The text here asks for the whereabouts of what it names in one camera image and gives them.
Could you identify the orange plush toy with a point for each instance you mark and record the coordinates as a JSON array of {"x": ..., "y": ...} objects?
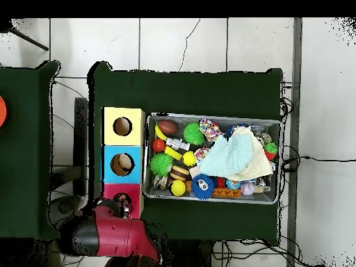
[{"x": 121, "y": 198}]

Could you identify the silver toy robot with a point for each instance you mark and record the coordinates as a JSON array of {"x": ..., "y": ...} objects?
[{"x": 178, "y": 144}]

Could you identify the wooden box with three holes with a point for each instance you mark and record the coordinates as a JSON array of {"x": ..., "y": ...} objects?
[{"x": 130, "y": 116}]

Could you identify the orange disc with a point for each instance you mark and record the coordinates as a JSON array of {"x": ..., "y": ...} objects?
[{"x": 2, "y": 111}]

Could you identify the green spiky puffer ball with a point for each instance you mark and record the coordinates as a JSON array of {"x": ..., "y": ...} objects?
[
  {"x": 161, "y": 164},
  {"x": 194, "y": 134}
]

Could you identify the grey round base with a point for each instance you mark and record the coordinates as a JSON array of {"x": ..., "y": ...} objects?
[{"x": 62, "y": 207}]

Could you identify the red ball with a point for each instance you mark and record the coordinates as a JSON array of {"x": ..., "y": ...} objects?
[{"x": 159, "y": 145}]

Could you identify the cream waffle cloth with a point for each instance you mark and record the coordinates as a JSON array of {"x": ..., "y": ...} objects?
[{"x": 262, "y": 164}]

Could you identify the black tripod leg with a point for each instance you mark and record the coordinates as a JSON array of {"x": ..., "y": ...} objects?
[{"x": 29, "y": 38}]

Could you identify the black panel stand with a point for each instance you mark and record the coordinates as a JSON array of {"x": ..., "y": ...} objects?
[{"x": 80, "y": 139}]

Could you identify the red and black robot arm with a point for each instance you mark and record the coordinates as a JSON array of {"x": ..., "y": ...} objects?
[{"x": 116, "y": 236}]

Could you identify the large blue fuzzy eyed ball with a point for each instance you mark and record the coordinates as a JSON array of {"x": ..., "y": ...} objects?
[{"x": 203, "y": 187}]

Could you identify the toy hamburger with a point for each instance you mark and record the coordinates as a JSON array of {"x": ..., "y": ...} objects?
[{"x": 179, "y": 173}]

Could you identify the yellow smiley ball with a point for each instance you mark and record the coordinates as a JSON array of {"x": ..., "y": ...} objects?
[{"x": 189, "y": 158}]

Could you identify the dark green table cloth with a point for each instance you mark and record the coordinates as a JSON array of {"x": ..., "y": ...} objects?
[
  {"x": 194, "y": 89},
  {"x": 22, "y": 167}
]

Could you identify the yellow tennis ball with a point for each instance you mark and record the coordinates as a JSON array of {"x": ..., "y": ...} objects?
[{"x": 178, "y": 188}]

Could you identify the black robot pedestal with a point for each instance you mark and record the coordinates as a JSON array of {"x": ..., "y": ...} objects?
[{"x": 189, "y": 254}]

